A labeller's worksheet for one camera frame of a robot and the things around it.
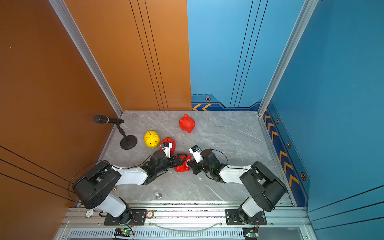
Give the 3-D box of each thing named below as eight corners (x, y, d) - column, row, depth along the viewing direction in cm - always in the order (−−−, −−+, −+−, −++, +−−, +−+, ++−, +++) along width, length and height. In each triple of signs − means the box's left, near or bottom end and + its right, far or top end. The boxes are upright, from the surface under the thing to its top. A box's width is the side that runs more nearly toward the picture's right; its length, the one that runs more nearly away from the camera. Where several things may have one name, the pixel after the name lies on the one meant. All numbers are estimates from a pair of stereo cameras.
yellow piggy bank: (145, 149, 100) (141, 142, 93) (148, 138, 106) (144, 130, 99) (159, 149, 100) (156, 142, 93) (161, 138, 106) (159, 130, 99)
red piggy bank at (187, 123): (179, 127, 113) (177, 119, 105) (186, 122, 116) (186, 113, 109) (188, 135, 108) (187, 126, 101) (195, 129, 112) (195, 120, 104)
